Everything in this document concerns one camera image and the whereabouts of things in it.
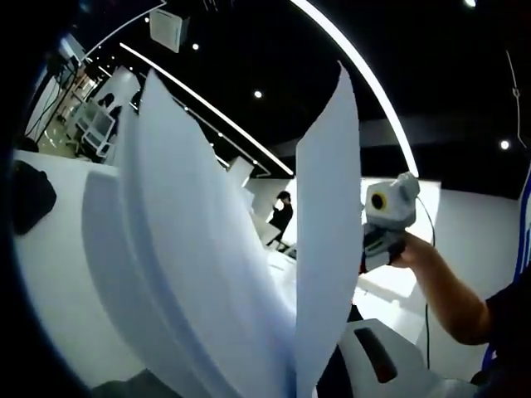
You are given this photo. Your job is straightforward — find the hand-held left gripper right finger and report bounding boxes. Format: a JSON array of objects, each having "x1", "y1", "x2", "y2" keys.
[{"x1": 317, "y1": 303, "x2": 449, "y2": 398}]

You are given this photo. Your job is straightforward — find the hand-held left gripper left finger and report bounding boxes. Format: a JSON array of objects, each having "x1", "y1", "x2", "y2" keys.
[{"x1": 90, "y1": 370, "x2": 183, "y2": 398}]

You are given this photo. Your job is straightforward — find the white printing paper sheet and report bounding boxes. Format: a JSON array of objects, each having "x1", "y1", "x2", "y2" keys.
[{"x1": 293, "y1": 61, "x2": 366, "y2": 398}]

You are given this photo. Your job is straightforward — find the person's right hand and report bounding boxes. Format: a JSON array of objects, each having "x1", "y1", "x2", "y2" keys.
[{"x1": 387, "y1": 231, "x2": 432, "y2": 270}]

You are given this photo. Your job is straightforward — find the operator in black shirt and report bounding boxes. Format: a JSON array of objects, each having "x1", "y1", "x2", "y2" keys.
[{"x1": 470, "y1": 285, "x2": 531, "y2": 398}]

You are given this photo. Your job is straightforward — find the white table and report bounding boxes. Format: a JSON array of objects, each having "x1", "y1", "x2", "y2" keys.
[{"x1": 12, "y1": 148, "x2": 490, "y2": 391}]

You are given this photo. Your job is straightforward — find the long ceiling light strip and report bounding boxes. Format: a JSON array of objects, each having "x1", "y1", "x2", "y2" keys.
[
  {"x1": 290, "y1": 0, "x2": 417, "y2": 176},
  {"x1": 119, "y1": 42, "x2": 294, "y2": 175}
]

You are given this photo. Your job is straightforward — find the black computer mouse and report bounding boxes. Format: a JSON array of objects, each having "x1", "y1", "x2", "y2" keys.
[{"x1": 11, "y1": 160, "x2": 58, "y2": 236}]

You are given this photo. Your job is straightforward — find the white ceiling air conditioner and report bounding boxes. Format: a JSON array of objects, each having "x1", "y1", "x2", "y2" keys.
[{"x1": 148, "y1": 8, "x2": 191, "y2": 54}]

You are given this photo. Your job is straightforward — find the hanging dark display screen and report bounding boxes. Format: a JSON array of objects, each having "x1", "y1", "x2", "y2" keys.
[{"x1": 85, "y1": 0, "x2": 168, "y2": 59}]

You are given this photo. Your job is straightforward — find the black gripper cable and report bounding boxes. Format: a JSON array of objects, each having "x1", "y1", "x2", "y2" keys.
[{"x1": 414, "y1": 194, "x2": 436, "y2": 372}]

